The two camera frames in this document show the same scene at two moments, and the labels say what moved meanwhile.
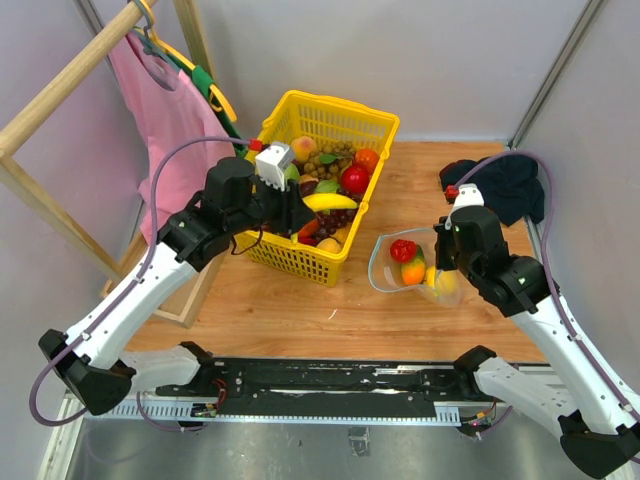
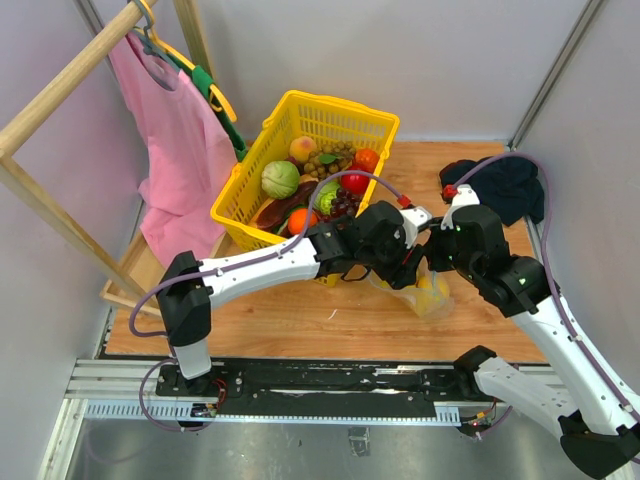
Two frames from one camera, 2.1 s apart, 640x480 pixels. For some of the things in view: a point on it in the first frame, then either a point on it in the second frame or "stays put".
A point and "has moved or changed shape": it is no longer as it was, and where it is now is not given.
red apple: [355, 179] stays put
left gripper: [293, 210] → [401, 275]
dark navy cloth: [510, 185] stays put
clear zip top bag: [407, 261] has moved or changed shape
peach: [302, 147] stays put
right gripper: [444, 231] stays put
